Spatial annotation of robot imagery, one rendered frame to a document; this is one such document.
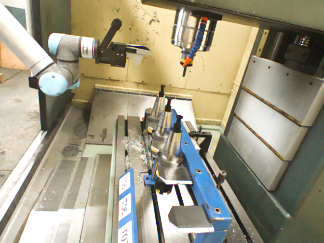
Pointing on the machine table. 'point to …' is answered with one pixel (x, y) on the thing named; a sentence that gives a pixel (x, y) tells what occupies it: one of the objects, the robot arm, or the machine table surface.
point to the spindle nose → (191, 31)
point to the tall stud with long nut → (221, 178)
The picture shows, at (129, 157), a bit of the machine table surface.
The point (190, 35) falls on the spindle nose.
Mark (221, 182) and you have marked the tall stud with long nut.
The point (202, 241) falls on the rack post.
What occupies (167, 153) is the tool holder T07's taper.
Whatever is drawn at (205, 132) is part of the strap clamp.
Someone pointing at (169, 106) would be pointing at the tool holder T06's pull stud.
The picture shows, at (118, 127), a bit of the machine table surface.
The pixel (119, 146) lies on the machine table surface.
